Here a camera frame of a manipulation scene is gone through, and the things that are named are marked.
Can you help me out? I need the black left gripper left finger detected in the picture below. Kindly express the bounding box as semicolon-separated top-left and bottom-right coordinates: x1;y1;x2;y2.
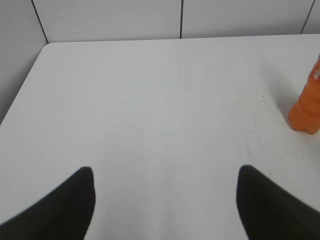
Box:
0;166;96;240

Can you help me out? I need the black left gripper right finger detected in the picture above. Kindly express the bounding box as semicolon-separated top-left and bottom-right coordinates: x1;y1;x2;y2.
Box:
236;165;320;240

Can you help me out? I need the orange soda plastic bottle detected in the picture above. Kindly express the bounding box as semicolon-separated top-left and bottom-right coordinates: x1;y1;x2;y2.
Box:
288;59;320;135

